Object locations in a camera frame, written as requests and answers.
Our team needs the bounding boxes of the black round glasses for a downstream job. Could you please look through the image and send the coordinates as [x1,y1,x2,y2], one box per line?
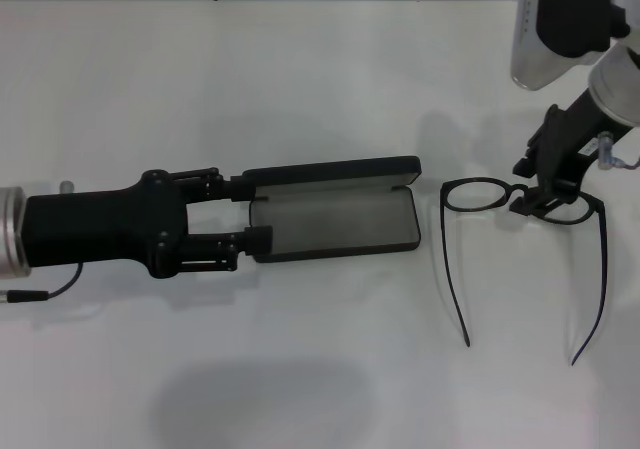
[439,177,609,366]

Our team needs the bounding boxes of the black glasses case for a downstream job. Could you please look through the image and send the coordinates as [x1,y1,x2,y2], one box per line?
[241,155,423,264]

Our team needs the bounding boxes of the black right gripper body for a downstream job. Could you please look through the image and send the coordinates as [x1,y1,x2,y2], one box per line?
[524,87,627,193]

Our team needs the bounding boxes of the left arm cable with plug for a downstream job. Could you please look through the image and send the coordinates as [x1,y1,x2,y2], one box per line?
[0,263,84,304]

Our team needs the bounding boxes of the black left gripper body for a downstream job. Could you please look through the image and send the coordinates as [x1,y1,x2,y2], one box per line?
[22,168,191,281]

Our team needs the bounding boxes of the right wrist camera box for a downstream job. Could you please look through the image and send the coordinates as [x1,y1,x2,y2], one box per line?
[509,0,632,91]

